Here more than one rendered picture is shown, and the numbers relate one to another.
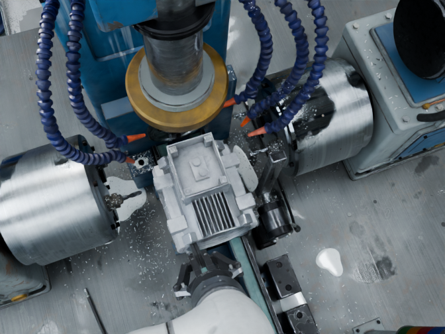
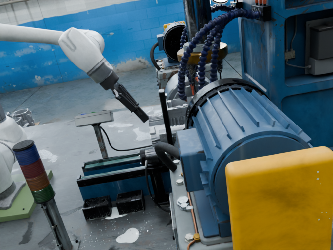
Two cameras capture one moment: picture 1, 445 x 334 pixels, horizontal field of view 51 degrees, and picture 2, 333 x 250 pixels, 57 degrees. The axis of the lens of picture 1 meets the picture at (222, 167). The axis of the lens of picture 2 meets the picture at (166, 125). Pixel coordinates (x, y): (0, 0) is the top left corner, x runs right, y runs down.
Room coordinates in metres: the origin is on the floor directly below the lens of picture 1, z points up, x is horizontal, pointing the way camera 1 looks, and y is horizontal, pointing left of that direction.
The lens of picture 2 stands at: (0.75, -0.95, 1.56)
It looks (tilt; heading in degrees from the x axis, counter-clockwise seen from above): 24 degrees down; 118
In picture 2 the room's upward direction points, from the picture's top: 10 degrees counter-clockwise
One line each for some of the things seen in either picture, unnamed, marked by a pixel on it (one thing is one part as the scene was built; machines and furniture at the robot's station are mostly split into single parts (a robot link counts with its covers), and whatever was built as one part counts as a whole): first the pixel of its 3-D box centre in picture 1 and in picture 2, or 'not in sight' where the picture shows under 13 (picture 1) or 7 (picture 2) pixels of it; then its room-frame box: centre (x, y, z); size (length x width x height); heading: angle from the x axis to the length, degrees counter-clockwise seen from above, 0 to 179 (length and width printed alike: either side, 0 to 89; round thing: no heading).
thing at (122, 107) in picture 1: (169, 111); not in sight; (0.50, 0.15, 0.97); 0.30 x 0.11 x 0.34; 117
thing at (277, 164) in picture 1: (269, 177); (167, 125); (0.30, -0.10, 1.12); 0.04 x 0.03 x 0.26; 27
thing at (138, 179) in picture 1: (144, 169); not in sight; (0.37, 0.21, 0.86); 0.07 x 0.06 x 0.12; 117
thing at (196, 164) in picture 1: (198, 169); (183, 111); (0.31, 0.05, 1.11); 0.12 x 0.11 x 0.07; 26
